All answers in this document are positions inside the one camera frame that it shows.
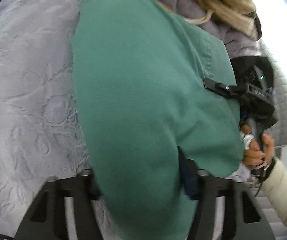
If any green garment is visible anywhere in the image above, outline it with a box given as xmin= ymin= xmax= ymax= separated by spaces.
xmin=72 ymin=0 xmax=243 ymax=239

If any cream sleeve right forearm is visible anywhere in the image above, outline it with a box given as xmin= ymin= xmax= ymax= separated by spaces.
xmin=262 ymin=158 xmax=287 ymax=227

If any person's right hand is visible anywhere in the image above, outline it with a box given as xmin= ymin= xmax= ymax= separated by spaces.
xmin=242 ymin=134 xmax=275 ymax=170

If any grey quilted mattress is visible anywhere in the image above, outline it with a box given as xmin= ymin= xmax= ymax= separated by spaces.
xmin=257 ymin=39 xmax=287 ymax=239

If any lavender embossed bedspread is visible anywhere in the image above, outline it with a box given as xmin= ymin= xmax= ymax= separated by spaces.
xmin=0 ymin=0 xmax=88 ymax=236

